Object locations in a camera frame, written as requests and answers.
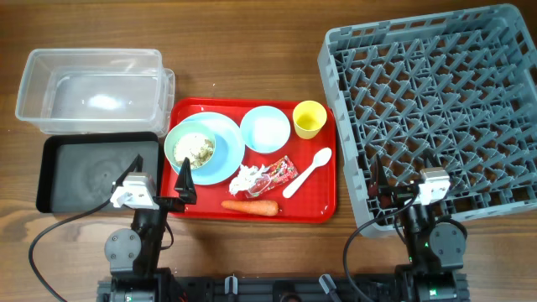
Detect rice and food scraps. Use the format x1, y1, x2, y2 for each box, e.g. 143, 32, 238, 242
173, 133, 215, 169

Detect white plastic spoon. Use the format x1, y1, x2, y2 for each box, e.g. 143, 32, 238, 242
283, 148, 332, 199

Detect yellow plastic cup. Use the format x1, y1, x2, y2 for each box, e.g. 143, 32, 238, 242
292, 101, 327, 139

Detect light blue plate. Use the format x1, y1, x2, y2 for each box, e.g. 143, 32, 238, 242
182, 112, 246, 185

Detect black food waste tray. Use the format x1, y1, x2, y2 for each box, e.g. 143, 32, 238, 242
35, 132, 164, 214

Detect red serving tray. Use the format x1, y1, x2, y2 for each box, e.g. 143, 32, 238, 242
170, 97, 337, 223

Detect white tissue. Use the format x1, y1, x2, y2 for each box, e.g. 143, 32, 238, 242
228, 164, 269, 195

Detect grey dishwasher rack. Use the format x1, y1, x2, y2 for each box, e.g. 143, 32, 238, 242
317, 4, 536, 237

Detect clear plastic waste bin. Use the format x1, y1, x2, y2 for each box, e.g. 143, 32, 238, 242
15, 49, 175, 137

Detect red snack wrapper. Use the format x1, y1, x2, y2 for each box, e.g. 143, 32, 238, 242
246, 155, 299, 198

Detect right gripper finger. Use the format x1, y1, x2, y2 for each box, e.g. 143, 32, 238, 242
423, 151, 441, 168
368, 154, 389, 198

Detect orange carrot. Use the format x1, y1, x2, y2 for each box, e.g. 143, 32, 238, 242
221, 200, 279, 216

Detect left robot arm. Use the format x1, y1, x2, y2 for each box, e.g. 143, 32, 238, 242
97, 155, 197, 302

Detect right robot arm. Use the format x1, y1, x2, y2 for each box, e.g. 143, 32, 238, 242
368, 151, 470, 301

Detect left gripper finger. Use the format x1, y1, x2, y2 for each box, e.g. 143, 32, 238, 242
113, 154, 143, 187
175, 157, 197, 205

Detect light blue bowl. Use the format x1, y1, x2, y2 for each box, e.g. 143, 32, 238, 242
239, 106, 291, 154

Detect green bowl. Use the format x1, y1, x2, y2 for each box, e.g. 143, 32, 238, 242
164, 121, 216, 172

